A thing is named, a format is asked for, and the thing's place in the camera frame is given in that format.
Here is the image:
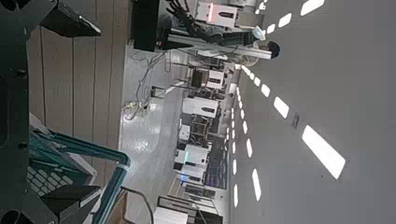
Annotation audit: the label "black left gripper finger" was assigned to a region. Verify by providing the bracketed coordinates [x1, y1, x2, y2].
[29, 0, 102, 38]
[22, 186, 101, 224]

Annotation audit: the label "teal plastic mesh crate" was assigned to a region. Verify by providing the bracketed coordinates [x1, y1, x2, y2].
[26, 111, 132, 224]

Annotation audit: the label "black upright cabinet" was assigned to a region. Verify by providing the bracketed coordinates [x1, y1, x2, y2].
[132, 0, 161, 52]

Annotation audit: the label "white power strip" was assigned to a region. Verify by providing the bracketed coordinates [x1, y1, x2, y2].
[121, 100, 150, 114]

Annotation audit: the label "metal floor stand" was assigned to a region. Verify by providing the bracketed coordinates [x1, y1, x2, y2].
[150, 81, 186, 99]

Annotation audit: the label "white robot cabinet blue light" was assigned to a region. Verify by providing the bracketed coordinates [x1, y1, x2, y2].
[178, 162, 206, 185]

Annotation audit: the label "small white cabinet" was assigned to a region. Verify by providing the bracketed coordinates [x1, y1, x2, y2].
[178, 124, 191, 142]

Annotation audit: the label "white robot cabinet green light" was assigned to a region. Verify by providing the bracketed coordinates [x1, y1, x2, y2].
[174, 144, 210, 166]

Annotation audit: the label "small black box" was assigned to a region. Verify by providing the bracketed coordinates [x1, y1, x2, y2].
[191, 69, 204, 89]

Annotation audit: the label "metal shelf rack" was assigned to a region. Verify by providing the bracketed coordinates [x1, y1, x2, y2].
[190, 115, 213, 144]

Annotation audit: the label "white robot cabinet pink light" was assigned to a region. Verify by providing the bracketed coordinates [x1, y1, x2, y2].
[195, 1, 239, 28]

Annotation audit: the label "wide white robot cabinet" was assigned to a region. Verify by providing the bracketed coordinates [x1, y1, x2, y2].
[181, 96, 220, 119]

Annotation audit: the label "white humanoid robot head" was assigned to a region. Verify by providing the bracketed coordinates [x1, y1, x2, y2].
[251, 25, 266, 41]

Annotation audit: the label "person in beige jacket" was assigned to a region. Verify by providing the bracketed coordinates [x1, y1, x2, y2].
[223, 40, 281, 68]

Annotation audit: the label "black curved cable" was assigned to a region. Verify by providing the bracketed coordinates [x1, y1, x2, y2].
[120, 186, 156, 224]

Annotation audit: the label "black frame trolley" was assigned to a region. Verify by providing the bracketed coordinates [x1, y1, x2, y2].
[153, 194, 223, 224]

